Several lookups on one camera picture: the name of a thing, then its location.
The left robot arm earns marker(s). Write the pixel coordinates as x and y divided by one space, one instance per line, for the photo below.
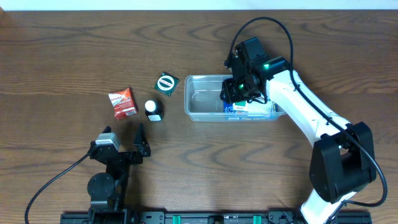
107 189

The blue Kool Fever box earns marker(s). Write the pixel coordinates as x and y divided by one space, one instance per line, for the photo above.
228 108

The white green medicine box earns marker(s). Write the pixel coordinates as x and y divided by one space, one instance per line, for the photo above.
254 107

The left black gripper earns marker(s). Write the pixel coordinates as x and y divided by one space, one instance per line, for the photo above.
143 149

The green square packet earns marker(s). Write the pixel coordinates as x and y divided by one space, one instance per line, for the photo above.
166 84

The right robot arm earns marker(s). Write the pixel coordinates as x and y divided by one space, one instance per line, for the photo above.
342 162

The clear plastic container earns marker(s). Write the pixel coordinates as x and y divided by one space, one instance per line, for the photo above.
203 103

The dark bottle white cap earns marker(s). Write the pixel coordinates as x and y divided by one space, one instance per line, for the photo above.
153 111

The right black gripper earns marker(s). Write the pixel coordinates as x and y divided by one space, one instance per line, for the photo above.
229 92

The red sachet packet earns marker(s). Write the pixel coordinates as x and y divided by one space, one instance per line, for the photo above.
123 103

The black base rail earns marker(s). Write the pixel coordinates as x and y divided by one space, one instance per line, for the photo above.
158 217

